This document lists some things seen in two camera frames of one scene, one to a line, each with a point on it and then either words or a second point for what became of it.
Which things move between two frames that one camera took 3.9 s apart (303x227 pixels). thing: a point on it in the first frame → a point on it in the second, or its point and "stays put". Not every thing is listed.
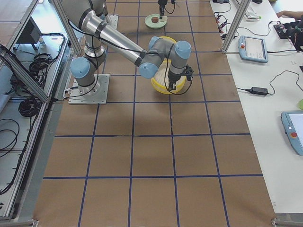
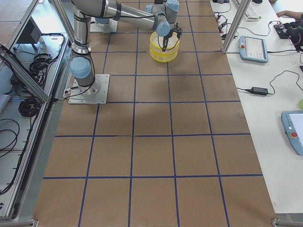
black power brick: [256, 90] stays put
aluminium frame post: [243, 7] stays put
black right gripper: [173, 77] → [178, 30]
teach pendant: [253, 48] stays put
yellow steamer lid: [160, 79] → [155, 46]
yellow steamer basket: [168, 38] → [159, 56]
